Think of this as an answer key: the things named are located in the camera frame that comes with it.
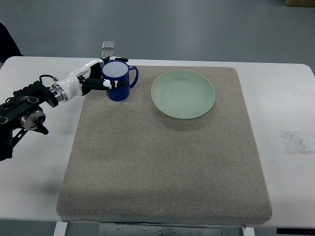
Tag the black label strip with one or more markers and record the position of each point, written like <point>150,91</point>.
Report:
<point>295,231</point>

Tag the metal table frame bracket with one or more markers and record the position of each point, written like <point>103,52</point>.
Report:
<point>138,230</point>

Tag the grey felt mat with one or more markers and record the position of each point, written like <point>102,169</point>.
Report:
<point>130,163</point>

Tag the light green plate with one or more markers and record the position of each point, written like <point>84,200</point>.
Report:
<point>183,94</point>

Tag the floor socket plate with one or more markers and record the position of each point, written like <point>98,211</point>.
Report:
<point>108,45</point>
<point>105,54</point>

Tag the blue mug white inside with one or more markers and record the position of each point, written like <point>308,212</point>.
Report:
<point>116,79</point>

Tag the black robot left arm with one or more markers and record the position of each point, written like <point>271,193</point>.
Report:
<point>22,113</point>

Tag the upper floor socket plate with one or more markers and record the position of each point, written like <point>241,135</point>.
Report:
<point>108,45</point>

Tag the cardboard box corner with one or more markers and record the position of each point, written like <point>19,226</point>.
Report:
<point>300,3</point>

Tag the lower floor socket plate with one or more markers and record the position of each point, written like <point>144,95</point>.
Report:
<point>105,54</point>

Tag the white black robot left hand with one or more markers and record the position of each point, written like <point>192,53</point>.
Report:
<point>82,80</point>

